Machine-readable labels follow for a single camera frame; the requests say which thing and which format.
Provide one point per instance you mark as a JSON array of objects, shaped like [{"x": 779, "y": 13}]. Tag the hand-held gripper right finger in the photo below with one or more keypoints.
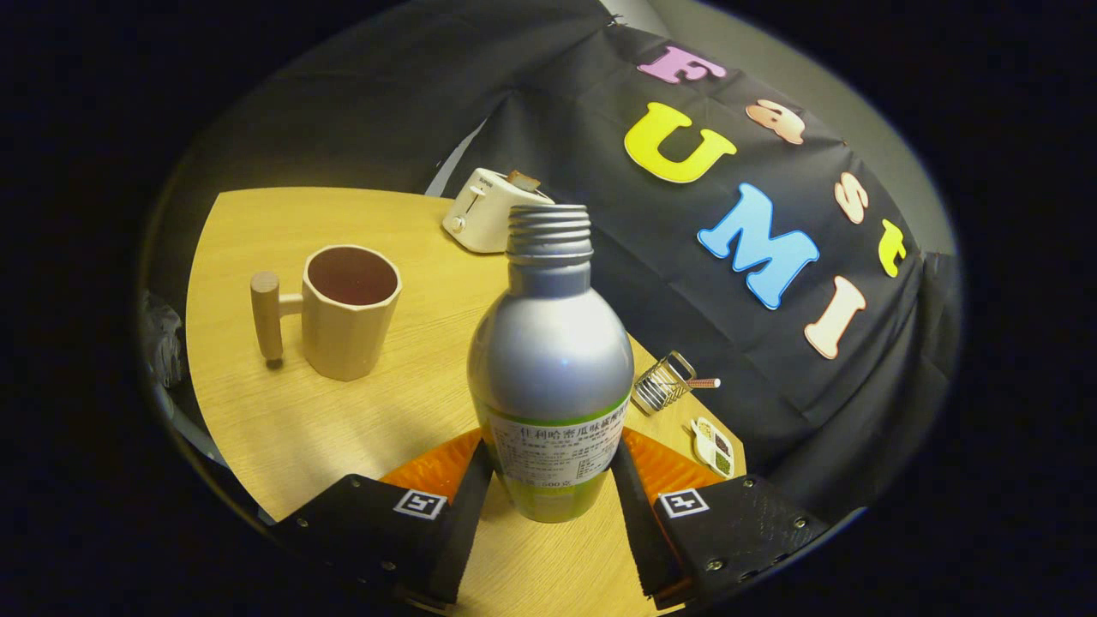
[{"x": 634, "y": 514}]

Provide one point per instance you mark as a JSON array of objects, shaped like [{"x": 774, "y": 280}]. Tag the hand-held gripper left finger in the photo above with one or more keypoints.
[{"x": 467, "y": 514}]

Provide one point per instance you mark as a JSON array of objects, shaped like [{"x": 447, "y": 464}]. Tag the silver bottle with green label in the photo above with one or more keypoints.
[{"x": 548, "y": 360}]

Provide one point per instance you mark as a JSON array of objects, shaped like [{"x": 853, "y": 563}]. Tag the white divided dish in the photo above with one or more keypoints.
[{"x": 713, "y": 446}]

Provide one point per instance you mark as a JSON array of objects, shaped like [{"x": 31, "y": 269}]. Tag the wooden table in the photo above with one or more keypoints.
[{"x": 360, "y": 428}]

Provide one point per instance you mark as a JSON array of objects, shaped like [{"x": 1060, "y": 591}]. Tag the white toaster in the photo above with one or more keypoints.
[{"x": 484, "y": 218}]

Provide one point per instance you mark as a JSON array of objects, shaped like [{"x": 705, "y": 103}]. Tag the toast slice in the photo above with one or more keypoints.
[{"x": 523, "y": 181}]

